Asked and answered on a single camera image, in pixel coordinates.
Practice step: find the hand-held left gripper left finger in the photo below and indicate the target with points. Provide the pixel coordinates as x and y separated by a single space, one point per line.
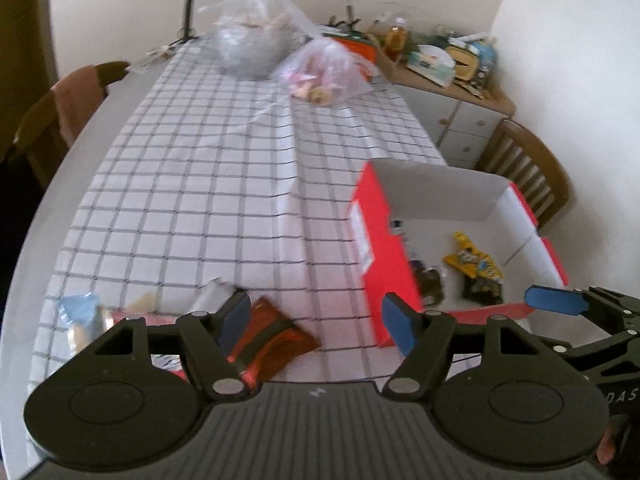
235 317

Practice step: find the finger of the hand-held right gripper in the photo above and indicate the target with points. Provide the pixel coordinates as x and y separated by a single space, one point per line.
555 299
600 352

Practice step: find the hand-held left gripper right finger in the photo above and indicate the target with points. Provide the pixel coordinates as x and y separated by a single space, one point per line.
400 322

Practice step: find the silver foil snack packet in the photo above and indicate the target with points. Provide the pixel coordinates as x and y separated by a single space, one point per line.
215 295

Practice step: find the brown snack packet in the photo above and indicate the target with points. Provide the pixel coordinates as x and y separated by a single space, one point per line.
280 340

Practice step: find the clear spoon-shaped snack packet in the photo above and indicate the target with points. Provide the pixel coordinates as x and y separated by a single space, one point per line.
427 280

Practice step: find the black snack packet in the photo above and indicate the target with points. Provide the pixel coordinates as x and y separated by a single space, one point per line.
482 290

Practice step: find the red cardboard box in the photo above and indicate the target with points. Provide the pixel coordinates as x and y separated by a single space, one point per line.
370 240

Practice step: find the yellow snack packet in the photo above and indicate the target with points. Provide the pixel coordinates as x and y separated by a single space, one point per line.
470 257

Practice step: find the red snack packet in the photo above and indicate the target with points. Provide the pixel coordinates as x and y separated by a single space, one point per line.
135 317

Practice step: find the light blue snack packet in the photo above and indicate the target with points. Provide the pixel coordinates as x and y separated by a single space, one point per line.
80 312

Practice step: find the person's right hand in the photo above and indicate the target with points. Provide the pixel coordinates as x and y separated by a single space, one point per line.
606 447

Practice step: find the checkered white tablecloth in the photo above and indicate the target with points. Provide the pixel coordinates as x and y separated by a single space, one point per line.
200 185

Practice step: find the wooden slatted chair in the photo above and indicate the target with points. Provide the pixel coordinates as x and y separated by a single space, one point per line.
530 145

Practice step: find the white cabinet with wooden top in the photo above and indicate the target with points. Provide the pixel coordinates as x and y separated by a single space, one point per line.
465 125

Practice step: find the light blue container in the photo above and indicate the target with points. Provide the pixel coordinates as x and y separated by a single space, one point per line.
487 55

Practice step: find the white tissue box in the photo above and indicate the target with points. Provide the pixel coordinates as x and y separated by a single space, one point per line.
430 62

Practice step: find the small clear plastic bag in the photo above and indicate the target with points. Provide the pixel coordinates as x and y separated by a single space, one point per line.
325 70

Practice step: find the large clear plastic bag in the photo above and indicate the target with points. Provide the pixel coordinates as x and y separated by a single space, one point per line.
250 45

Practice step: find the wooden chair with pink cloth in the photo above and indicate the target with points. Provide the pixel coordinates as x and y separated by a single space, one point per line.
35 130

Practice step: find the orange case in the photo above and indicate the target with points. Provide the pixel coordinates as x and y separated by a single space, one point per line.
357 50

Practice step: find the amber bottle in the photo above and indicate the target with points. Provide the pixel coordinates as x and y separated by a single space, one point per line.
396 40

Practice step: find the black stand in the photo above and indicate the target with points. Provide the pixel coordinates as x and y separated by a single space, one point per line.
347 22

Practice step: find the clear plastic organizer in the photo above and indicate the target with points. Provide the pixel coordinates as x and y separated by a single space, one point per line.
382 15

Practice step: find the grey desk lamp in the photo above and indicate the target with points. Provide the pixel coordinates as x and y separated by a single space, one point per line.
190 5

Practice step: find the brown wooden door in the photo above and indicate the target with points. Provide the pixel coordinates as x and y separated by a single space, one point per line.
20 35

